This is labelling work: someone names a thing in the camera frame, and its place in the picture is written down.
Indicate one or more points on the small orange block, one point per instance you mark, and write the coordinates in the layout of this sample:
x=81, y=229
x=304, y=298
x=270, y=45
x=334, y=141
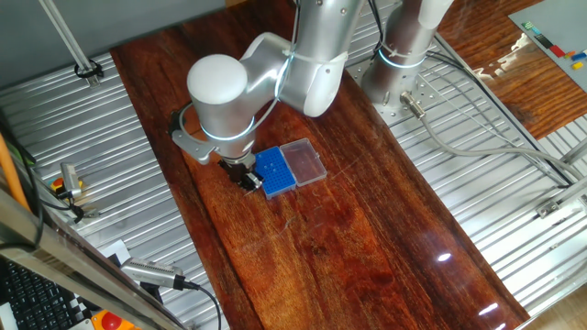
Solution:
x=569, y=54

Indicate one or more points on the black keyboard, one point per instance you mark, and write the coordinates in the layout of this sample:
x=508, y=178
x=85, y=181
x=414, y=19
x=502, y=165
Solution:
x=32, y=298

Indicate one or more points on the small silver camera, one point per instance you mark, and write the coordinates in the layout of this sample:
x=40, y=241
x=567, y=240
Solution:
x=70, y=179

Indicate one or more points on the orange pole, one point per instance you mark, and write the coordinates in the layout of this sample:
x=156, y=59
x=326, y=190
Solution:
x=9, y=169

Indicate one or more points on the gray wrist camera mount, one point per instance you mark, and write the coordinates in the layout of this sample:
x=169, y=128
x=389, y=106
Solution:
x=195, y=149

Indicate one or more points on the gray flat panel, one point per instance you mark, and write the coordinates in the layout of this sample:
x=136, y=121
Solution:
x=559, y=23

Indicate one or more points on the aluminium profile bar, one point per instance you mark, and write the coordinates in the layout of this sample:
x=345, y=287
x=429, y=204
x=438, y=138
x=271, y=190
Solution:
x=561, y=197

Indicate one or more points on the green teal strip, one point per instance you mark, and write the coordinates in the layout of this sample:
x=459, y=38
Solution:
x=531, y=27

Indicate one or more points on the clear plastic box lid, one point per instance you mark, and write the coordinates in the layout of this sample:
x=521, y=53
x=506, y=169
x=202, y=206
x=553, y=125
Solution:
x=305, y=162

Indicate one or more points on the black flat block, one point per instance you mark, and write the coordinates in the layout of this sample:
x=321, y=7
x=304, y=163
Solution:
x=544, y=41

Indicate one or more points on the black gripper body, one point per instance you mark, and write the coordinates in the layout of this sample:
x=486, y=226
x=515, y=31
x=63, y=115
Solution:
x=237, y=167

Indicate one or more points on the yellow red toy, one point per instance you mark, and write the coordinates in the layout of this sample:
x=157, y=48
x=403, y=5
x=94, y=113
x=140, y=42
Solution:
x=56, y=184

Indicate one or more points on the small yellow block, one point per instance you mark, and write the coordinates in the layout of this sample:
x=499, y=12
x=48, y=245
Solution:
x=577, y=65

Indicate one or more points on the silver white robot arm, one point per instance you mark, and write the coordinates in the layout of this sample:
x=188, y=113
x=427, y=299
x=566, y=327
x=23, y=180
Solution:
x=220, y=110

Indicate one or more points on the red button orange box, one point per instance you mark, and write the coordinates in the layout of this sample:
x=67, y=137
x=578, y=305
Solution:
x=110, y=322

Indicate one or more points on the small blue block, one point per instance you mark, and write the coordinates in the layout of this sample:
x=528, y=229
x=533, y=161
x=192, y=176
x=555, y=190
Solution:
x=579, y=56

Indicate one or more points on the slanted metal pole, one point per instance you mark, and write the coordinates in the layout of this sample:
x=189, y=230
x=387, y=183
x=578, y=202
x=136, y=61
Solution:
x=69, y=41

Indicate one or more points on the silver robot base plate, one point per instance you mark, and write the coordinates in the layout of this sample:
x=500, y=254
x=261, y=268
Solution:
x=399, y=112

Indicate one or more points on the large glossy wooden board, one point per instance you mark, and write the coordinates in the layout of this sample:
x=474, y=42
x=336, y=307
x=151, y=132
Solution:
x=321, y=252

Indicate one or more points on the blue pipette tip holder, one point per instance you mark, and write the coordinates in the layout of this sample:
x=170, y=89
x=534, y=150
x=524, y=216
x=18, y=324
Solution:
x=280, y=179

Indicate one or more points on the small glossy wooden board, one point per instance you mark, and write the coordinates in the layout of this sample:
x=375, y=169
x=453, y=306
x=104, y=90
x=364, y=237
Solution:
x=527, y=101

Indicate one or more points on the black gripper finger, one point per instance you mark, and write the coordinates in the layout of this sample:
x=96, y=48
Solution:
x=255, y=179
x=245, y=184

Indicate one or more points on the long silver depth camera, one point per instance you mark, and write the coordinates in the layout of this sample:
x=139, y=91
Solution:
x=151, y=272

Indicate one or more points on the checkerboard marker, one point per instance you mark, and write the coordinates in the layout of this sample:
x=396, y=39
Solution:
x=80, y=308

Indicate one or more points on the steel frame beam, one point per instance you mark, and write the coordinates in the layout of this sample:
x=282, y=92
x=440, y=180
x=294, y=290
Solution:
x=69, y=261

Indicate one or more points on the white paper sheet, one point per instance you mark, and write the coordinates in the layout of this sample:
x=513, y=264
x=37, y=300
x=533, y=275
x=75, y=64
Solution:
x=115, y=249

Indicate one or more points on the red flat block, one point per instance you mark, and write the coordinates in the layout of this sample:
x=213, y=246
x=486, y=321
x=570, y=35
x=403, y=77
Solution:
x=557, y=51

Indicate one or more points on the small clear pipette tip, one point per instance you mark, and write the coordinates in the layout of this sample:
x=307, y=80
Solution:
x=249, y=194

